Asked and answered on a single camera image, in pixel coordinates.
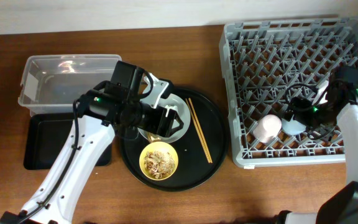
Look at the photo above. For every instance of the pink cup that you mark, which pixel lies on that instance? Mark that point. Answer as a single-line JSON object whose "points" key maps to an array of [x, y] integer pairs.
{"points": [[267, 128]]}

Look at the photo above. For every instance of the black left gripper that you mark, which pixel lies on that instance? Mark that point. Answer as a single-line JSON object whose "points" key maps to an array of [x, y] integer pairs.
{"points": [[158, 126]]}

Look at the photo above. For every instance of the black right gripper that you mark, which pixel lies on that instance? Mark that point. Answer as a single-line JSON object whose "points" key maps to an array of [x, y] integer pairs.
{"points": [[303, 105]]}

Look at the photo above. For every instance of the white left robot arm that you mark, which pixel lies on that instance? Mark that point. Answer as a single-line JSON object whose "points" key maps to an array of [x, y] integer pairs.
{"points": [[130, 99]]}

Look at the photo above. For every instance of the round black serving tray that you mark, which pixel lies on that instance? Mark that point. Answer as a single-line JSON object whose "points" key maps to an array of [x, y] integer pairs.
{"points": [[193, 168]]}

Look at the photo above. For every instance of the food scraps pile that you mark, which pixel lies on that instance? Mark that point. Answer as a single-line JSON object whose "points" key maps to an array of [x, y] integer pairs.
{"points": [[159, 164]]}

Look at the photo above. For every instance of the grey ceramic plate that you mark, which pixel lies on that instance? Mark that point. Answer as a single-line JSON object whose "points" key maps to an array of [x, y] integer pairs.
{"points": [[183, 109]]}

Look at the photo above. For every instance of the black rectangular waste tray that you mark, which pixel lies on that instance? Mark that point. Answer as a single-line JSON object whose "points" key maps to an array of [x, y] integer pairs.
{"points": [[47, 135]]}

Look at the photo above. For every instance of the clear plastic waste bin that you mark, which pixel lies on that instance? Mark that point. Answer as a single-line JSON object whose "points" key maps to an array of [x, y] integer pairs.
{"points": [[51, 83]]}

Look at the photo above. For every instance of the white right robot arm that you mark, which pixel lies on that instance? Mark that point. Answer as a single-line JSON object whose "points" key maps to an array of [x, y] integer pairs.
{"points": [[335, 106]]}

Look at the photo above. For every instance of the yellow bowl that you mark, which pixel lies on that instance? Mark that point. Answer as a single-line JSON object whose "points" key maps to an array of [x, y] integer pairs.
{"points": [[157, 146]]}

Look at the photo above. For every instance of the gold snack wrapper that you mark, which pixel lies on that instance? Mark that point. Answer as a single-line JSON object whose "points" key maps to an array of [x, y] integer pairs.
{"points": [[152, 137]]}

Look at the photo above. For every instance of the grey plastic dishwasher rack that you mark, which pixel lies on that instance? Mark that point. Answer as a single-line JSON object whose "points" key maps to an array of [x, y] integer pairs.
{"points": [[265, 62]]}

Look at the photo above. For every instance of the light blue cup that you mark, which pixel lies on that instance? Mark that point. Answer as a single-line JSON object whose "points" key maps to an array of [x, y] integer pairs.
{"points": [[292, 127]]}

